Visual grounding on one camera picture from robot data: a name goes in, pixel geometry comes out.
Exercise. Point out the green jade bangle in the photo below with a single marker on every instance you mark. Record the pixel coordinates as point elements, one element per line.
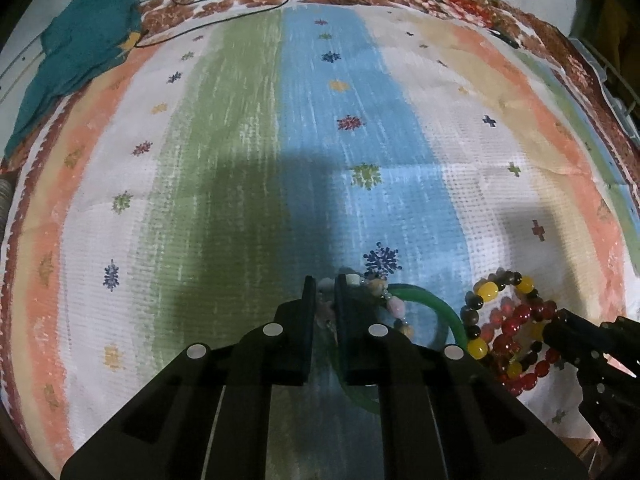
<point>440,319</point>

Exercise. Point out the small black charger device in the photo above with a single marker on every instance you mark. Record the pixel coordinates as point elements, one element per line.
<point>505,38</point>

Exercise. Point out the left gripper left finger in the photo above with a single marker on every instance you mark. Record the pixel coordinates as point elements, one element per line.
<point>206,414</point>

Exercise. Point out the teal cloth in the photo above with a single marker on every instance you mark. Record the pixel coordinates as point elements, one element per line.
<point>88,38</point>

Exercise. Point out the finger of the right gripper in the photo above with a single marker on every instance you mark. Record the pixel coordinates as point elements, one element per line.
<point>577,340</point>

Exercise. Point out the white wire rack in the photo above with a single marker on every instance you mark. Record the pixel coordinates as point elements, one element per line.
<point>609,78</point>

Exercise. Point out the grey striped bolster pillow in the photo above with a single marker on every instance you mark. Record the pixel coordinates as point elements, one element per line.
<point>7,190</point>

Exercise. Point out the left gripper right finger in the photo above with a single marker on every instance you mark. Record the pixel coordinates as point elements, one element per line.
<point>442,415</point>

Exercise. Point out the striped colourful bed mat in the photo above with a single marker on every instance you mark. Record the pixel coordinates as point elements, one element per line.
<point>111,266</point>

